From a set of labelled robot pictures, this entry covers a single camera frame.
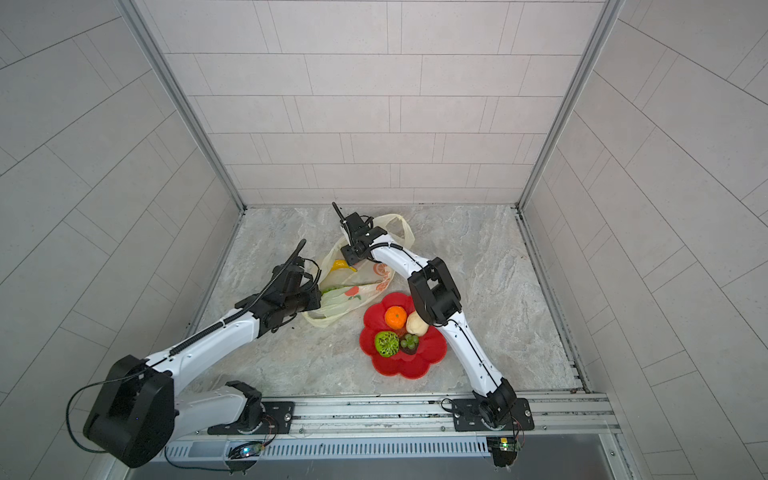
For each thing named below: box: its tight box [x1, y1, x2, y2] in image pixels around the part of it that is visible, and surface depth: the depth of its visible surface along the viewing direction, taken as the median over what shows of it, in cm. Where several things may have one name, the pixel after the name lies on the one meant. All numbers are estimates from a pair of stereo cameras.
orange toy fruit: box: [384, 306, 407, 330], surface depth 86 cm
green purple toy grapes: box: [400, 333, 419, 355], surface depth 80 cm
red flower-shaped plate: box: [359, 292, 448, 379], surface depth 82 cm
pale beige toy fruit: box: [406, 310, 430, 337], surface depth 82 cm
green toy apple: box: [375, 330, 400, 358], surface depth 79 cm
